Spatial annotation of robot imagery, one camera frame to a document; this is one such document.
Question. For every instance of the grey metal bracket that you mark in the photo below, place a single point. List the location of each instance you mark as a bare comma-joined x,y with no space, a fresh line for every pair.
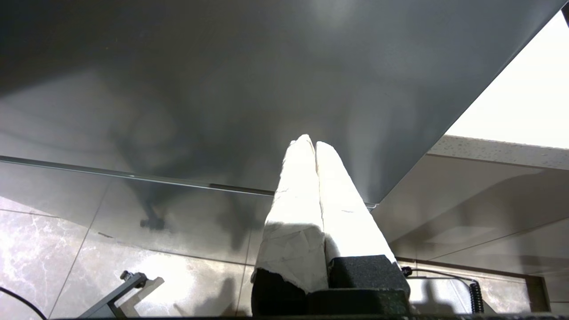
120,293

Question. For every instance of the grey glossy cabinet door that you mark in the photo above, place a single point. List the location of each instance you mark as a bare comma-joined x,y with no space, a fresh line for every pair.
178,66

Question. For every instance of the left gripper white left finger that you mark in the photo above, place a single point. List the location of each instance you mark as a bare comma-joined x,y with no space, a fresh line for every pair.
293,213

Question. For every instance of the under-counter cabinet front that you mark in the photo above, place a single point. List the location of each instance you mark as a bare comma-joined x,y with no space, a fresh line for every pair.
466,209

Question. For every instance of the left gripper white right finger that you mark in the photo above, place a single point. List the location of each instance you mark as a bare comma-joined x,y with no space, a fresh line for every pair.
346,222

